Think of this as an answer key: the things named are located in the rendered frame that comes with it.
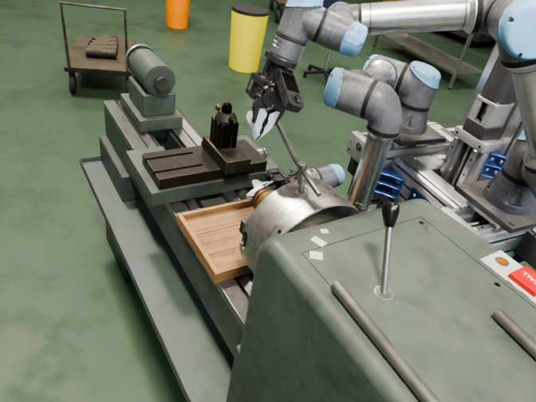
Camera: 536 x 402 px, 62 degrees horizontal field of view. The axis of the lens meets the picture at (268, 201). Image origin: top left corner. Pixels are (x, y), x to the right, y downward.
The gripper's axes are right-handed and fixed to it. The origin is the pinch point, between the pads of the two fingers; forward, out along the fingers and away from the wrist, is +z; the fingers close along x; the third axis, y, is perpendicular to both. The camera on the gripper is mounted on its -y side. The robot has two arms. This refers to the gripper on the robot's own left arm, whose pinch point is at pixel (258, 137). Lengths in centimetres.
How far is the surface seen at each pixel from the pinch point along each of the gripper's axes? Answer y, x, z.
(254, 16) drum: 353, -218, 12
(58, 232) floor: 138, 2, 136
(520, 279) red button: -60, -28, -3
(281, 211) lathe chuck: -17.8, -0.8, 10.5
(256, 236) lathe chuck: -16.6, 2.5, 18.8
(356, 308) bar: -53, 9, 6
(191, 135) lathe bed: 83, -30, 39
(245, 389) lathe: -33, 0, 55
